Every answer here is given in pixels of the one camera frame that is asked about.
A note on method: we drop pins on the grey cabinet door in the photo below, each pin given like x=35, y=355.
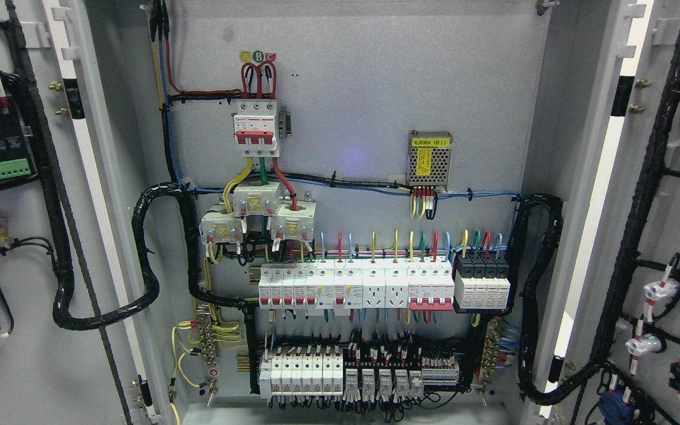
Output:
x=66, y=355
x=605, y=141

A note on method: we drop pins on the grey electrical cabinet body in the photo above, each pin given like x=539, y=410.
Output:
x=356, y=76

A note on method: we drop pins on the white current transformers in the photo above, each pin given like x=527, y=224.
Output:
x=268, y=202

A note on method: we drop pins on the metal mesh power supply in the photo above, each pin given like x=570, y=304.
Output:
x=429, y=154

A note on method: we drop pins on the white socket breaker row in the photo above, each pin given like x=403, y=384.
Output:
x=342, y=286

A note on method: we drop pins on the white red main breaker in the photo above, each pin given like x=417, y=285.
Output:
x=259, y=127

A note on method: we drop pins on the black white surge protector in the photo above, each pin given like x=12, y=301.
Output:
x=481, y=285

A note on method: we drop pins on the black relay terminal row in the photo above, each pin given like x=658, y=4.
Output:
x=385, y=372

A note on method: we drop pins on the white lower breaker row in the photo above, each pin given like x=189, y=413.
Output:
x=302, y=372

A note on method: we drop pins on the yellow terminal post block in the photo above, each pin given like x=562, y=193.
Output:
x=5, y=239

